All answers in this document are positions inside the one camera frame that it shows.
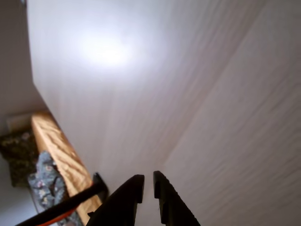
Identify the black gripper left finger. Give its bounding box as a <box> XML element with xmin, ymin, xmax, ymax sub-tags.
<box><xmin>87</xmin><ymin>174</ymin><xmax>145</xmax><ymax>226</ymax></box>

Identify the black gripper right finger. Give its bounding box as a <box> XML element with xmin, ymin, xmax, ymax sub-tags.
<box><xmin>153</xmin><ymin>170</ymin><xmax>201</xmax><ymax>226</ymax></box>

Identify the grey floral cloth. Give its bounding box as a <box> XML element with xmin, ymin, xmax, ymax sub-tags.
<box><xmin>27</xmin><ymin>152</ymin><xmax>79</xmax><ymax>226</ymax></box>

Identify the dark speckled cushion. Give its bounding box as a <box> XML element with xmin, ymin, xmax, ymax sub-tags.
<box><xmin>0</xmin><ymin>131</ymin><xmax>40</xmax><ymax>188</ymax></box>

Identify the black clamp with orange handles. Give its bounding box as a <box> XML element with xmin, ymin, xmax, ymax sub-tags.
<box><xmin>46</xmin><ymin>172</ymin><xmax>109</xmax><ymax>224</ymax></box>

